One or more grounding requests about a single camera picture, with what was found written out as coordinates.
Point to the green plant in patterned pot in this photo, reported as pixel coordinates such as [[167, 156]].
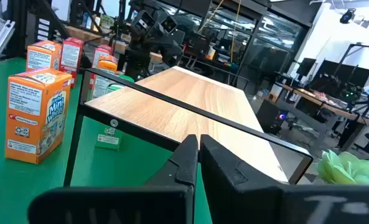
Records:
[[346, 169]]

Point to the silver aluminium rail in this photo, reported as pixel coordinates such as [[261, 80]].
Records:
[[0, 40]]

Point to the wide black monitor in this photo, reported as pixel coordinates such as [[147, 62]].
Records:
[[343, 73]]

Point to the black rig frame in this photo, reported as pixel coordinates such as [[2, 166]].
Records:
[[16, 28]]

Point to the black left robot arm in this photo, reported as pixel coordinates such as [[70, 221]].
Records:
[[137, 62]]

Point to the wooden workbench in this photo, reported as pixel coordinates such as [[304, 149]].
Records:
[[78, 33]]

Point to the orange bottle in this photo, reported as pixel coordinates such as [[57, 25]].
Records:
[[210, 53]]

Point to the green Apple Jacks box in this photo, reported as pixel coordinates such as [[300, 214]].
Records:
[[108, 143], [123, 79]]

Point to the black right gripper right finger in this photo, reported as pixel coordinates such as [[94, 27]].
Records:
[[249, 202]]

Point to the green table mat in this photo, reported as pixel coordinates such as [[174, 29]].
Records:
[[3, 186]]

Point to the black computer tower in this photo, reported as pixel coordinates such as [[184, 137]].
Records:
[[266, 115]]

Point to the orange Frosted Mini Wheats box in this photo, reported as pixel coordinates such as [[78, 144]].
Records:
[[103, 88], [42, 56], [31, 124]]

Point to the wooden desk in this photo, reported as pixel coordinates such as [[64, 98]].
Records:
[[333, 109]]

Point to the black ceiling camera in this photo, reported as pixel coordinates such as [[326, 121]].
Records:
[[347, 16]]

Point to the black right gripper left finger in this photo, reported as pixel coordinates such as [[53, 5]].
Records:
[[125, 205]]

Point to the wooden shelf with black frame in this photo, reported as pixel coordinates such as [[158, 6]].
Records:
[[187, 102]]

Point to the small black desk robot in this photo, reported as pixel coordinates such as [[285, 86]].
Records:
[[355, 95]]

